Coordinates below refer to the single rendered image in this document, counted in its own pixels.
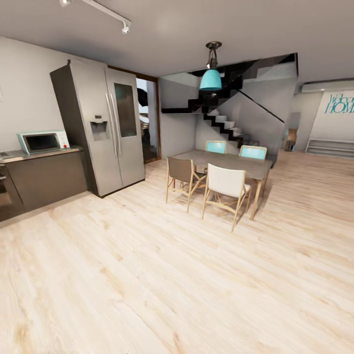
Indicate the room light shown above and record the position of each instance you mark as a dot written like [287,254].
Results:
[211,79]

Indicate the fridge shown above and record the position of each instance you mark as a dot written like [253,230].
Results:
[100,113]

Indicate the oven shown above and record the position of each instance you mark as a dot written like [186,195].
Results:
[9,196]

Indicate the standing mirror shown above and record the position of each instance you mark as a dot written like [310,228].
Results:
[292,132]

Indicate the breakfast table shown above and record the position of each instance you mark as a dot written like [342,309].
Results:
[254,168]

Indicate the microwave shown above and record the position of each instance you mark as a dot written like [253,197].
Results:
[33,142]

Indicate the stairs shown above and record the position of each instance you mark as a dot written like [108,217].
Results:
[231,113]

